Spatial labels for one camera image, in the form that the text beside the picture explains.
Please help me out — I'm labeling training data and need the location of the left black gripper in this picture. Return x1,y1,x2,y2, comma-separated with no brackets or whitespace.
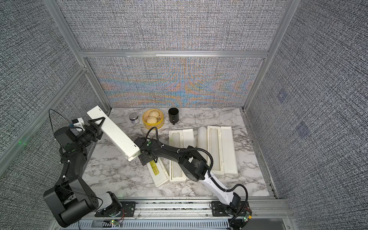
76,118,105,147

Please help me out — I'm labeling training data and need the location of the white wrap dispenser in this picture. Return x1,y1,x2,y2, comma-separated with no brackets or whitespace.
207,126,238,176
169,128,196,182
87,105,140,161

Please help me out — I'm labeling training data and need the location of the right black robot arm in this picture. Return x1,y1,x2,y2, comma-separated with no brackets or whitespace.
134,127,251,218

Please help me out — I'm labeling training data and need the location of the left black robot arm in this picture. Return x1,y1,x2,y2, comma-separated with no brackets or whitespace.
44,117,105,228

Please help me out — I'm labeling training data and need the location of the yellow bowl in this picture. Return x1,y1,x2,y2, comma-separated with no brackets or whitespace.
142,109,164,129

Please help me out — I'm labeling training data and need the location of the small silver lidded jar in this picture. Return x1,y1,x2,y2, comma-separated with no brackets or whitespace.
129,112,140,124

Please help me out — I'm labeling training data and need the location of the black cup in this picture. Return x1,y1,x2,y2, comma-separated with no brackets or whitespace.
168,108,179,125

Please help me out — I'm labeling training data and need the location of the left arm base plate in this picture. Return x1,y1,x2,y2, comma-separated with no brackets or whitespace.
94,201,136,218

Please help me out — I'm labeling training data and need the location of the aluminium front rail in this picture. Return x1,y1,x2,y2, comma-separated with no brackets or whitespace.
68,197,298,230

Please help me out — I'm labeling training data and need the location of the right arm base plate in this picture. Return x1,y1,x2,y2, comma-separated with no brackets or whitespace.
209,200,252,217

